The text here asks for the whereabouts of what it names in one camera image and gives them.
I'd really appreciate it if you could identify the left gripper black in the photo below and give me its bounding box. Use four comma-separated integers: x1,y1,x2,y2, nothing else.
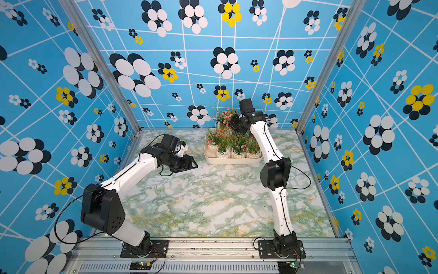
168,153,199,172

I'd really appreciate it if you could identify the pink potted gypsophila large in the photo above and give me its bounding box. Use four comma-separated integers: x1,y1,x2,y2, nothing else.
213,107,237,132

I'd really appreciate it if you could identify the red potted gypsophila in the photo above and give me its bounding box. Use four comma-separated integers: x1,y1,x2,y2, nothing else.
230,134,247,159
217,137,231,159

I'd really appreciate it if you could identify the orange potted gypsophila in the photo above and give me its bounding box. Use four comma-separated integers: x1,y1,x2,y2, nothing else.
246,137,262,159

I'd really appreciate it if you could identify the pink potted gypsophila front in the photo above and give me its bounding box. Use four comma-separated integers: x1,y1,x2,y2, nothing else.
206,129,220,157

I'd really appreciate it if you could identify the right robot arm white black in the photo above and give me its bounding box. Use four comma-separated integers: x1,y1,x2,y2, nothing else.
230,99,298,258

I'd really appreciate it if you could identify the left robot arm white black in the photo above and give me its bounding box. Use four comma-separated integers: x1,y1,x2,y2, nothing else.
81,134,197,257

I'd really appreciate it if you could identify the white plastic storage box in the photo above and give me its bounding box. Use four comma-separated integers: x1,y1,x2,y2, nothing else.
204,129,262,165

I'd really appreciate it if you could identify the left controller board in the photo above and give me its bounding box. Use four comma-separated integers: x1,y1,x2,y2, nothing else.
130,261,153,272

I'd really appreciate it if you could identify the controller board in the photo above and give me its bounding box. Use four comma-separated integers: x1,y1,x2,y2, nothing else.
130,261,153,272
278,262,296,274

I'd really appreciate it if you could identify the right controller board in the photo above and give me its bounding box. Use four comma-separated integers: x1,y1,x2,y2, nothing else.
278,262,296,274

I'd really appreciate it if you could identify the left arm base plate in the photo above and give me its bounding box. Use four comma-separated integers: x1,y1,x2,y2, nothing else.
120,239,170,259

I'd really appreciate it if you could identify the aluminium front rail frame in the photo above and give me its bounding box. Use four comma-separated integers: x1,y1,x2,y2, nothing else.
65,237,362,274

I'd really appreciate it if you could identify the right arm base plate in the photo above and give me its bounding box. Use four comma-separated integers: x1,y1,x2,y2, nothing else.
255,240,306,260

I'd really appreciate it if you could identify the right aluminium corner post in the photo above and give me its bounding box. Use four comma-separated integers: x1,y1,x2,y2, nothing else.
296,0,367,134

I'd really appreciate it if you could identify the aluminium corner post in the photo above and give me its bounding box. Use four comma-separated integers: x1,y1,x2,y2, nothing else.
59,1,141,134
296,0,367,134

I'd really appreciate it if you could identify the left aluminium corner post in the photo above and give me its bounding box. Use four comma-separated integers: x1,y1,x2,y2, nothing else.
59,1,141,134

